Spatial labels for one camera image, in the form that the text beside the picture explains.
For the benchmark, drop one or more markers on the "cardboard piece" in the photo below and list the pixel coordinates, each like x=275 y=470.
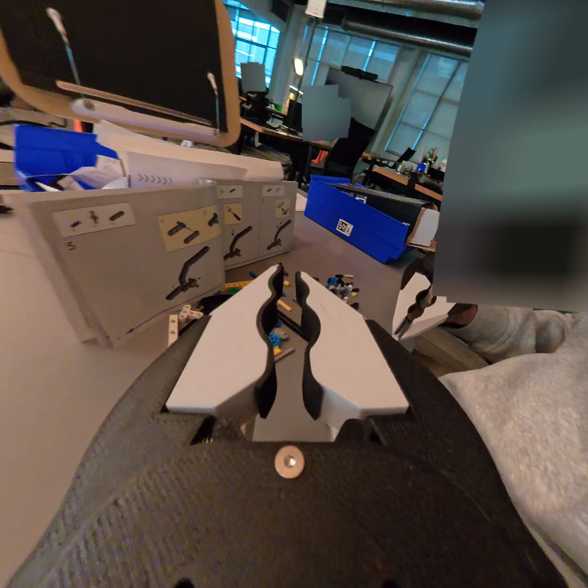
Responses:
x=425 y=229

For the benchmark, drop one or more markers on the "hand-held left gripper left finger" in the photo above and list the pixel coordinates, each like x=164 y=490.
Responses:
x=220 y=358

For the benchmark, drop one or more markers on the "whiteboard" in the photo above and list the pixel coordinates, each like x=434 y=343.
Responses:
x=372 y=101

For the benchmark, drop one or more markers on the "glass window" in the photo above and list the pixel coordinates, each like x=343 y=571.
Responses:
x=257 y=41
x=432 y=105

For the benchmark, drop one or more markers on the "computer monitor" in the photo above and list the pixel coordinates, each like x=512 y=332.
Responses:
x=294 y=115

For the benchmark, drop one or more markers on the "black office chair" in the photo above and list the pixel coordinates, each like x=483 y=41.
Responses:
x=349 y=151

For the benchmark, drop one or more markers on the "wooden office desk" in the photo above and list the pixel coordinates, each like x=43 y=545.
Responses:
x=275 y=130
x=395 y=177

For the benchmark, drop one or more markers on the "lego instruction booklet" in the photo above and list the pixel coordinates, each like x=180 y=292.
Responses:
x=128 y=266

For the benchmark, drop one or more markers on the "pile of small lego pins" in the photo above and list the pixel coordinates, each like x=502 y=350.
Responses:
x=342 y=285

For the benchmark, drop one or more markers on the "person's right hand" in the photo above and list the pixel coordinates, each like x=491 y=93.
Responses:
x=464 y=316

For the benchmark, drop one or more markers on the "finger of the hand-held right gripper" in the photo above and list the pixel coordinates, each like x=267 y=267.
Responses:
x=432 y=317
x=406 y=296

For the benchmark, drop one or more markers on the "pile of beams and gears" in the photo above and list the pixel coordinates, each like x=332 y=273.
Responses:
x=278 y=340

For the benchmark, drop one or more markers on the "labelled blue storage bin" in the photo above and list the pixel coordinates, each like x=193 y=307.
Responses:
x=363 y=220

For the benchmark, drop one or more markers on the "black chair with wooden rim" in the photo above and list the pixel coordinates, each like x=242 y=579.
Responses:
x=138 y=50

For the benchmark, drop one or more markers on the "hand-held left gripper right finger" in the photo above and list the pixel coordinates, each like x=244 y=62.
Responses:
x=353 y=367

